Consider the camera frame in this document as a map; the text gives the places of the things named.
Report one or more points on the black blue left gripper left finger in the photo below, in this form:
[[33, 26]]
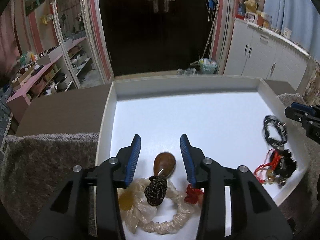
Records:
[[66, 216]]

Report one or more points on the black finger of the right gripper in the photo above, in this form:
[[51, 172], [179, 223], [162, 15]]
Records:
[[308, 116]]

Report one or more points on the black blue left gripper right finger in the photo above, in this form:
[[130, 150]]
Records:
[[235, 205]]

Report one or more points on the red cord charm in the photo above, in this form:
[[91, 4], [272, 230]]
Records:
[[194, 196]]

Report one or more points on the cream flower scrunchie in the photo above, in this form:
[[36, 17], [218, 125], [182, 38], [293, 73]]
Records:
[[136, 212]]

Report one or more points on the white shallow tray box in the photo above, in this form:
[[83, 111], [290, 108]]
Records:
[[199, 84]]

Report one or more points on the white cabinet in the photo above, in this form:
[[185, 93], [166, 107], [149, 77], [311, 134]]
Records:
[[258, 52]]

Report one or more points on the blue curtain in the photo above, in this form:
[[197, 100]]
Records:
[[301, 18]]

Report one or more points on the waste basket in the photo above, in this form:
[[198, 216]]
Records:
[[207, 66]]

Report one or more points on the pink shelf unit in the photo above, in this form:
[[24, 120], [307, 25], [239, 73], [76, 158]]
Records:
[[53, 76]]

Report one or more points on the dark double door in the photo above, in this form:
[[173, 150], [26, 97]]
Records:
[[154, 35]]

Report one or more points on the white framed standing mirror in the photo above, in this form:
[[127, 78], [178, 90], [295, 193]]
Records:
[[79, 30]]

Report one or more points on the pink curtain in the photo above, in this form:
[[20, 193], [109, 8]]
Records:
[[10, 51]]

